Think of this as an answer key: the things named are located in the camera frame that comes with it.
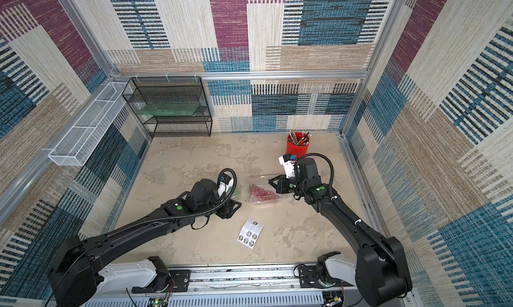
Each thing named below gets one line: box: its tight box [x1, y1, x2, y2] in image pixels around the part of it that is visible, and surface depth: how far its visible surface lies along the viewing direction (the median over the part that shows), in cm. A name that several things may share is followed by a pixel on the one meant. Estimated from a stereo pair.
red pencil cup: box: [286, 132, 310, 159], surface depth 101 cm
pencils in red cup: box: [288, 129, 312, 147], surface depth 101 cm
